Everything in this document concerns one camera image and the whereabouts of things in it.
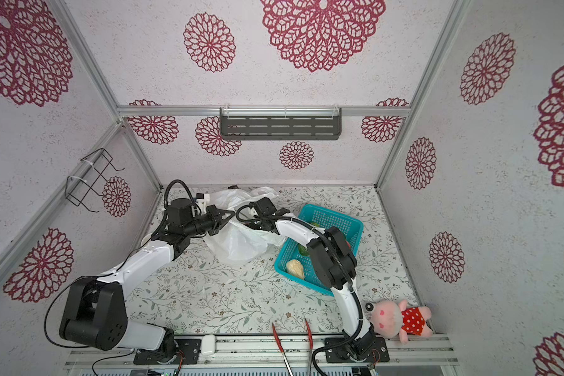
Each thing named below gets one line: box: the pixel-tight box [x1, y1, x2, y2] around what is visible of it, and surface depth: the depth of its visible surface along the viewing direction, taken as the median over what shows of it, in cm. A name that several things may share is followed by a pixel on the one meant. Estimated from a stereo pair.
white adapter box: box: [201, 333, 216, 356], surface depth 76 cm
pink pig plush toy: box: [369, 300, 434, 345], surface depth 76 cm
